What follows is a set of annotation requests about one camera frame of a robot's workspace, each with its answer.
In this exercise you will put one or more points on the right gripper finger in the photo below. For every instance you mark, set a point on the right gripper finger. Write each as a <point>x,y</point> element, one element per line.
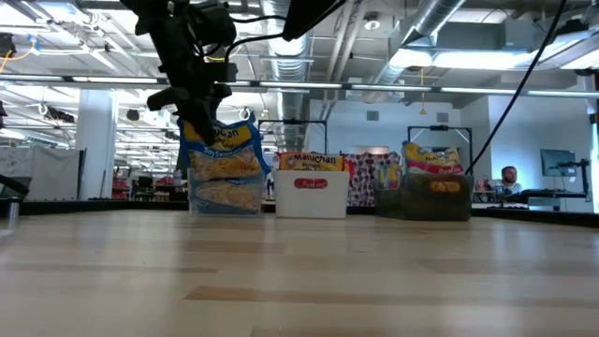
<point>309,16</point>

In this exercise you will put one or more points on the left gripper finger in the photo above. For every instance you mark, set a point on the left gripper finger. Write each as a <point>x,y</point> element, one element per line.
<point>201,121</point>

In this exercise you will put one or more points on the red beef ramen pack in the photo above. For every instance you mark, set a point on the red beef ramen pack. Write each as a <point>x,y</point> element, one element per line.
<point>311,183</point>
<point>311,161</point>

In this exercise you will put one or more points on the clear plastic bin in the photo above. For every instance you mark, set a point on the clear plastic bin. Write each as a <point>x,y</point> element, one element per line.
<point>191,206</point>

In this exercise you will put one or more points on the long LED light bar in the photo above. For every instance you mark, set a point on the long LED light bar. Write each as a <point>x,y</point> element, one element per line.
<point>374,87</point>

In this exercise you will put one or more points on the white column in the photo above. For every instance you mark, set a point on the white column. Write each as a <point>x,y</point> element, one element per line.
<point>96,154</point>

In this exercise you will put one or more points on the white plastic bin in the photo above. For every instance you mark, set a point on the white plastic bin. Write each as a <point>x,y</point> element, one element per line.
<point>311,203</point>

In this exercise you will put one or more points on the grey partition curtain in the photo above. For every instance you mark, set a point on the grey partition curtain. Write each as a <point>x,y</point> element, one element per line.
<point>47,173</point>

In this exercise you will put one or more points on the patterned cloth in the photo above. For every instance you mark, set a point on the patterned cloth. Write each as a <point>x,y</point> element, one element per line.
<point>365,182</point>

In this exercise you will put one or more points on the grey plastic bin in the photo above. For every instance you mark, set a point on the grey plastic bin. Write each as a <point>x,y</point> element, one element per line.
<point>421,208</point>

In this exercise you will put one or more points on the person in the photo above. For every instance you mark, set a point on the person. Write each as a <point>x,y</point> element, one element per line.
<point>509,178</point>

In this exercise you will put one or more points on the computer monitor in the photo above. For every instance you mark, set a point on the computer monitor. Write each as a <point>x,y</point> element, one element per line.
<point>557,161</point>

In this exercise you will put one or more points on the black desk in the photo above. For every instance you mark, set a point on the black desk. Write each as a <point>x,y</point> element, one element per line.
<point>538,194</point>

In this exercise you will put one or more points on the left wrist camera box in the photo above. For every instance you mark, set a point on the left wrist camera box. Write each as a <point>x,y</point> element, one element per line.
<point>215,25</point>

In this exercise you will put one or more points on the black metal rig frame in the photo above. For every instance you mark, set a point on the black metal rig frame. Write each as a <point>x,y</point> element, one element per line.
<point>440,127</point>
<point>292,121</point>

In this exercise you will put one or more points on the silver slanted ventilation duct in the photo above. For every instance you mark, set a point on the silver slanted ventilation duct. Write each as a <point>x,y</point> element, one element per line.
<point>423,19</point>

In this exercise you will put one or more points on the black aluminium table frame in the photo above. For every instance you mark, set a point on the black aluminium table frame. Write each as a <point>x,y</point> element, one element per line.
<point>93,207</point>

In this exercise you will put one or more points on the black ceiling camera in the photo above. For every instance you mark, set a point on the black ceiling camera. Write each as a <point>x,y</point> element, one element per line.
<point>5,44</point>

